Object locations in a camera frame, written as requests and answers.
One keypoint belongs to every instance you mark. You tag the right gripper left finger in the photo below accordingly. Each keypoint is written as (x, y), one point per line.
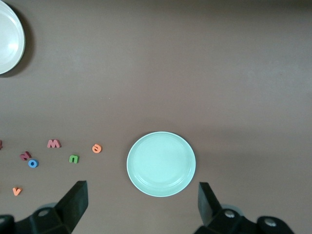
(73, 207)

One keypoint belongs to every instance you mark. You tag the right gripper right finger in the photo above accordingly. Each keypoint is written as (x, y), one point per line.
(209, 209)

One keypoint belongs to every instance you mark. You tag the green letter u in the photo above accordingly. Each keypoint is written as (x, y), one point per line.
(74, 159)

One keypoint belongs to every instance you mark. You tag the orange letter e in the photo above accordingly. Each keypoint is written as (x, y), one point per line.
(97, 148)

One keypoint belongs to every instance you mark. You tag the red letter w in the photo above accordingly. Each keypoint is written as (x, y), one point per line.
(53, 143)

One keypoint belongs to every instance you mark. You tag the orange letter v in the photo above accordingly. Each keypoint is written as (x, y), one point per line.
(16, 191)

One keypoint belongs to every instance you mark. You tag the blue letter o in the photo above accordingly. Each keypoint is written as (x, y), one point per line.
(29, 163)

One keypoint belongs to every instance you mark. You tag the light green plate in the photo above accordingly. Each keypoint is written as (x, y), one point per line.
(161, 164)

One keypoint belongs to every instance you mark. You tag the dark red letter z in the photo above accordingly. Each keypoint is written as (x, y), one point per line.
(25, 155)

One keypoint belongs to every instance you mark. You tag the brown table cover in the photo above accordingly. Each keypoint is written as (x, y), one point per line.
(219, 73)

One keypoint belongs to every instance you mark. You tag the beige plate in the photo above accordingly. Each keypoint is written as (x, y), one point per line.
(9, 36)

